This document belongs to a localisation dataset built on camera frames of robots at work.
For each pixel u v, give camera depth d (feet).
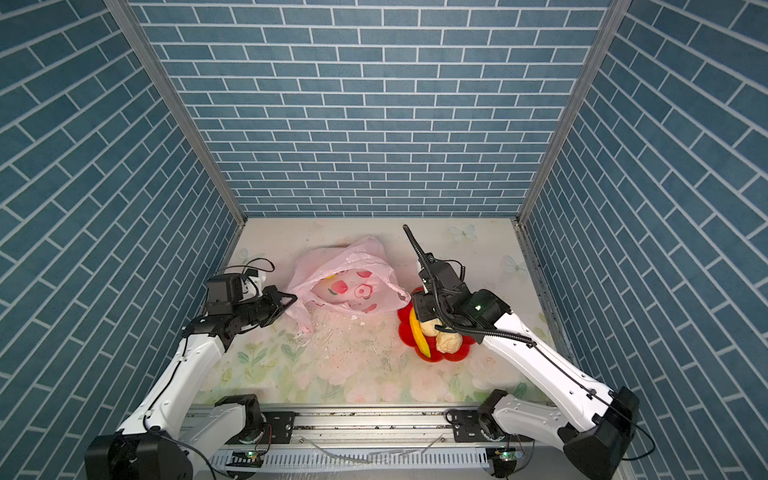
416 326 2.84
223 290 2.04
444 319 1.69
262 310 2.28
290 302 2.56
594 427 1.26
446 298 1.75
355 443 2.41
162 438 1.28
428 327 2.80
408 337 2.86
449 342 2.71
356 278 3.36
